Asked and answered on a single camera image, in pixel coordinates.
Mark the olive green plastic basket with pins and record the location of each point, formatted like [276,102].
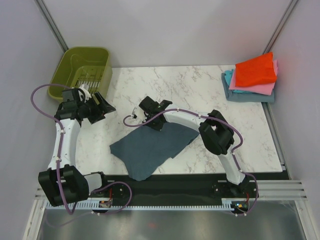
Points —
[82,65]

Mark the folded red t shirt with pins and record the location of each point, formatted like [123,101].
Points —
[256,71]

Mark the aluminium right corner post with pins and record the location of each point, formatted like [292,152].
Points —
[281,25]

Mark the folded pink t shirt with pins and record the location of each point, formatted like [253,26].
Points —
[264,89]

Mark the light blue slotted cable duct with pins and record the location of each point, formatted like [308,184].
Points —
[99,205]

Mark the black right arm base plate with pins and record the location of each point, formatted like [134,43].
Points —
[225,189]

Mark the aluminium left corner post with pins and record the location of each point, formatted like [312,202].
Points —
[52,25]

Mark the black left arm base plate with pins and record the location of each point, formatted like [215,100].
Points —
[112,190]

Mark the slate blue t shirt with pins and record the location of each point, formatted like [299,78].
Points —
[144,149]

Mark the aluminium extrusion rail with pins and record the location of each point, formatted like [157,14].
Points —
[270,185]

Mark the folded teal t shirt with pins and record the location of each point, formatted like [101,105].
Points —
[230,79]

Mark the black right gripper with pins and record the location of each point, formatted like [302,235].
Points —
[158,127]

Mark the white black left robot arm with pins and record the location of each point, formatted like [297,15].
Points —
[62,182]

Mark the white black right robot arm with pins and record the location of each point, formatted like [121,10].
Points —
[218,136]

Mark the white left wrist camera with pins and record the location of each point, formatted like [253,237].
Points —
[83,92]

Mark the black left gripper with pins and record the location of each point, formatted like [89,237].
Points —
[100,110]

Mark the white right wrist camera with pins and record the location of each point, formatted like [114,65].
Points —
[138,113]

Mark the folded grey blue t shirt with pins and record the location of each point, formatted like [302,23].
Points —
[245,97]

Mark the aluminium corner post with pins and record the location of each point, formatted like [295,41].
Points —
[52,25]
[281,25]

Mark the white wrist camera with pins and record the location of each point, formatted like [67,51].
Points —
[83,92]
[138,113]

